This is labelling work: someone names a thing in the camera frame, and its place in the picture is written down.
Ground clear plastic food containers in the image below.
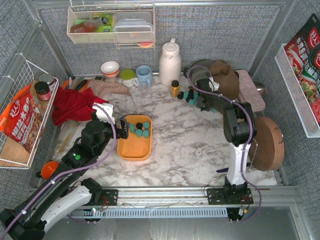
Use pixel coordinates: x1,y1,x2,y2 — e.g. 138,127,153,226
113,11,154,43

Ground striped pink cloth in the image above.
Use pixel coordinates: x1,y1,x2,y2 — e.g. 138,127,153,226
88,79,131,98

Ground red cloth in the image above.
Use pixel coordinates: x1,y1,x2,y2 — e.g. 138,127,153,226
51,86,109,126

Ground round wooden board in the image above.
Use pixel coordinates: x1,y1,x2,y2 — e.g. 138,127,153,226
248,116,285,172

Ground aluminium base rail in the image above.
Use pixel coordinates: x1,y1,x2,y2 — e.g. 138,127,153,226
103,185,303,208

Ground green lidded cup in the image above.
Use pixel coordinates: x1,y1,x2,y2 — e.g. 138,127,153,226
120,69,139,88

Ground white wire wall basket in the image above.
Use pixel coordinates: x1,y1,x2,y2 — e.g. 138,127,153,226
0,53,59,169

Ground white side wall rack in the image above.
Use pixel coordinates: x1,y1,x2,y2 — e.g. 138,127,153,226
274,43,320,138

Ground red noodle package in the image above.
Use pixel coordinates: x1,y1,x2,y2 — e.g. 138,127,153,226
284,13,320,122

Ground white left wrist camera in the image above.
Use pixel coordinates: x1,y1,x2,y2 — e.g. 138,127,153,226
92,102,116,124

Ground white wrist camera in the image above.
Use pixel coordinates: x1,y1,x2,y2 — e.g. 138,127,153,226
92,102,116,124
208,76,220,92

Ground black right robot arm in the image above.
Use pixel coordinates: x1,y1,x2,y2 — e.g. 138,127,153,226
196,77,257,202

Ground cream wall rack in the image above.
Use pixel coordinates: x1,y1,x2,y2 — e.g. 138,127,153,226
66,3,156,49

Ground pink ice cube tray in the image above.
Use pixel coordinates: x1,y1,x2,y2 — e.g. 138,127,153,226
235,69,266,113

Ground brown cloth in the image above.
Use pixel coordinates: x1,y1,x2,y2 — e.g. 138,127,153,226
210,60,240,100

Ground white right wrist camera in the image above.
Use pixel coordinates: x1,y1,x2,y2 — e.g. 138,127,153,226
208,76,220,92

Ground black coffee capsule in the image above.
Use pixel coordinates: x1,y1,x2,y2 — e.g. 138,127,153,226
136,122,143,130

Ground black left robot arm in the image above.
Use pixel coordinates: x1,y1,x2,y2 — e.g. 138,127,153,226
0,117,129,240

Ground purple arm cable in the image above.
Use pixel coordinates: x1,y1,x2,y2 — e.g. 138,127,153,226
186,65,263,223
3,103,118,233

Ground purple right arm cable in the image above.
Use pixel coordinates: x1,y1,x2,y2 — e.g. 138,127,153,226
186,65,263,223

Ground orange plastic storage basket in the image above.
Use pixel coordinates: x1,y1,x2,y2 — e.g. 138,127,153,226
117,114,153,161

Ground green capsule number 3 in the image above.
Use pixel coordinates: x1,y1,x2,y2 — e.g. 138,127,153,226
143,121,150,130

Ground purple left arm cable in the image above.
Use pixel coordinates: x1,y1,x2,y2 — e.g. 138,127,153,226
3,103,118,233

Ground white thermos jug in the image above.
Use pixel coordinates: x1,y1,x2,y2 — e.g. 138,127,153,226
159,38,182,86

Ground orange round lid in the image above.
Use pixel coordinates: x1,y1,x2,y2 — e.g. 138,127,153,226
40,160,60,180

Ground white orange striped bowl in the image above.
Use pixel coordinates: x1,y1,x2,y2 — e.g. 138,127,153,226
100,61,120,78

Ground orange snack bag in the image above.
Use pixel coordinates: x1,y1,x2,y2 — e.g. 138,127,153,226
0,84,42,153

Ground yellow bottle black cap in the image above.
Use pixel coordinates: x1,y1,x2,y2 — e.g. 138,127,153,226
170,80,180,98

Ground red jam jar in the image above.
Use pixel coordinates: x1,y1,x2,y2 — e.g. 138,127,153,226
34,81,52,101

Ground green capsule with chinese text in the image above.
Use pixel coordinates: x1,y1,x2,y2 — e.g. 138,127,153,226
135,129,143,138

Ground steel pot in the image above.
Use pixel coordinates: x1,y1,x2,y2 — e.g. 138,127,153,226
183,59,216,83

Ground blue mug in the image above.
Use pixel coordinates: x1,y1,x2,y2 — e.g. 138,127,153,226
136,65,154,86

